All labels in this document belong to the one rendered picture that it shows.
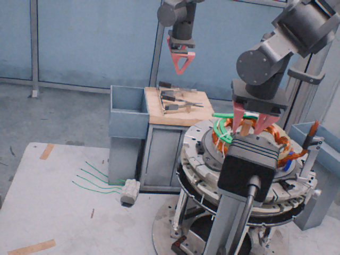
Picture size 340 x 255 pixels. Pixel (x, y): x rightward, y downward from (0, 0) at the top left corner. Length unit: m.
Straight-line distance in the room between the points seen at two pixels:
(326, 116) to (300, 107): 1.89
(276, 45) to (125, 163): 0.70
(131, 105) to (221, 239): 0.86
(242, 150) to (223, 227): 0.09
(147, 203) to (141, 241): 0.15
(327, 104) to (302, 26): 2.58
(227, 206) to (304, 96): 0.98
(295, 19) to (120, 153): 0.69
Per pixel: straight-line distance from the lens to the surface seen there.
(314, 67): 1.28
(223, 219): 0.36
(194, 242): 0.99
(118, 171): 1.17
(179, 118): 1.04
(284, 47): 0.60
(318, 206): 1.21
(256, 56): 0.58
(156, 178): 1.16
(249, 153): 0.32
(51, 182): 1.21
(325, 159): 1.10
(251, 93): 0.68
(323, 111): 3.22
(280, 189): 0.82
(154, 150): 1.10
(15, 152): 2.69
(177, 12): 0.97
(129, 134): 1.06
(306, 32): 0.62
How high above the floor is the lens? 1.56
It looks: 31 degrees down
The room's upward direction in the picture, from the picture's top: 10 degrees clockwise
